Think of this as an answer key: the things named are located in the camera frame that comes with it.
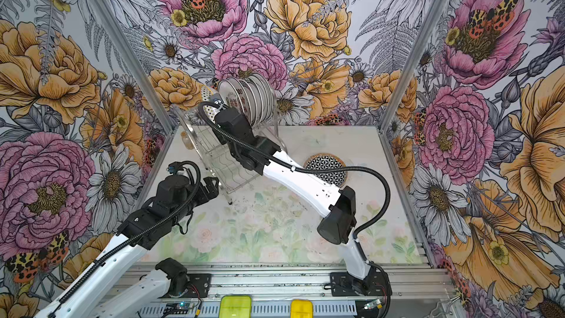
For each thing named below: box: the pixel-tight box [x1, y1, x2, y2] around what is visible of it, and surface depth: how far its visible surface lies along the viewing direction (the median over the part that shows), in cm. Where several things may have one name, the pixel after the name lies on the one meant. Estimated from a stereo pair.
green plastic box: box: [219, 294, 253, 318], surface depth 71 cm
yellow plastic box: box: [289, 298, 315, 318], surface depth 71 cm
